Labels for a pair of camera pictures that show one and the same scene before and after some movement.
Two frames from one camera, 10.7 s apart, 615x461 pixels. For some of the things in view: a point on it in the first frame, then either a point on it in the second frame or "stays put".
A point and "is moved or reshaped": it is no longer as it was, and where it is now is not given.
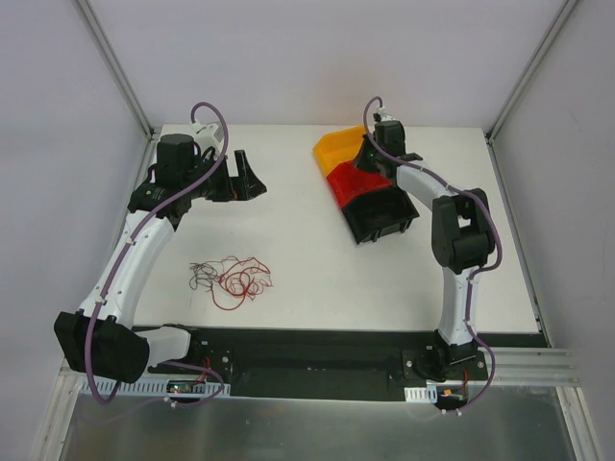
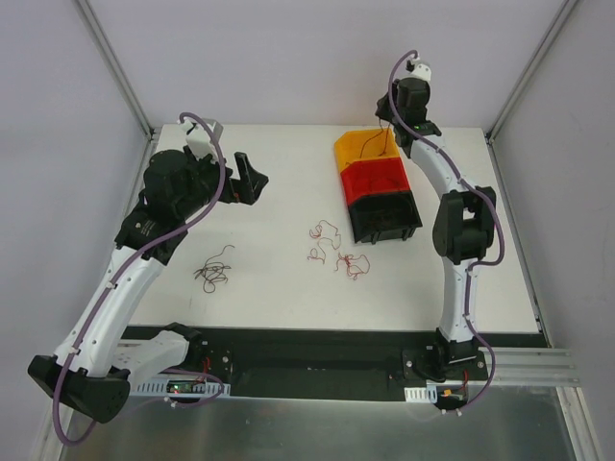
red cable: (241, 280) -> (356, 266)
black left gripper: (230, 179) stays put
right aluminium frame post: (530, 70) stays put
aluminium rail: (528, 367) stays put
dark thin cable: (207, 272) is moved or reshaped
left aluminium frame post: (116, 68) stays put
